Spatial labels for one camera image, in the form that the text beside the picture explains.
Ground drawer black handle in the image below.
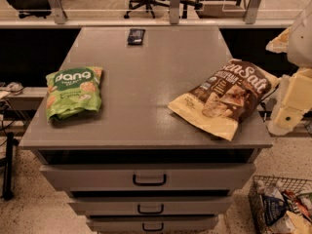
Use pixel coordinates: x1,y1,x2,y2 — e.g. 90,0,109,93
141,223,164,232
133,175,167,186
136,204,164,215

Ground dark blue rxbar wrapper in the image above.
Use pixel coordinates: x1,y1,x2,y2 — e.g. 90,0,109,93
127,28,145,45

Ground wire basket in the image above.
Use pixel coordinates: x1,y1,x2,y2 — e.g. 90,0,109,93
249,175,312,234

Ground grey side shelf left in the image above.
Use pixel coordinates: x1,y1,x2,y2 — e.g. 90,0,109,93
0,82,47,110

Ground snack packages in basket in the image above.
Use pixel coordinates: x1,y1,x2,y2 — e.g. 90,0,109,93
256,180,312,234

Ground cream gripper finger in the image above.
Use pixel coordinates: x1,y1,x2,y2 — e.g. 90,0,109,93
265,27,291,54

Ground top drawer black handle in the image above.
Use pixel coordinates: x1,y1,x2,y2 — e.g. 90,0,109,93
133,175,167,186

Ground brown sea salt chip bag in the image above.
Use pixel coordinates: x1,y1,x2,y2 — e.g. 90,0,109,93
168,59,280,141

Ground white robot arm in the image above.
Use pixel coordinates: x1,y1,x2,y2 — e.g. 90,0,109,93
266,2,312,136

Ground middle drawer black handle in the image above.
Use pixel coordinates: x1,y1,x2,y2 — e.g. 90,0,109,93
136,204,164,215

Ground grey drawer cabinet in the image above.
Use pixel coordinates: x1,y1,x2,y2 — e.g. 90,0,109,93
21,26,271,234

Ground bottom drawer black handle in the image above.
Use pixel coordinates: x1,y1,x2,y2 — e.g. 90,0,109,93
141,223,164,232

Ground green dang rice chip bag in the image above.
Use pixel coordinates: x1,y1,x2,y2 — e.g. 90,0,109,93
46,66,103,120

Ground black stand left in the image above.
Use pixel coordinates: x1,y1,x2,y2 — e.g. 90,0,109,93
2,132,19,201

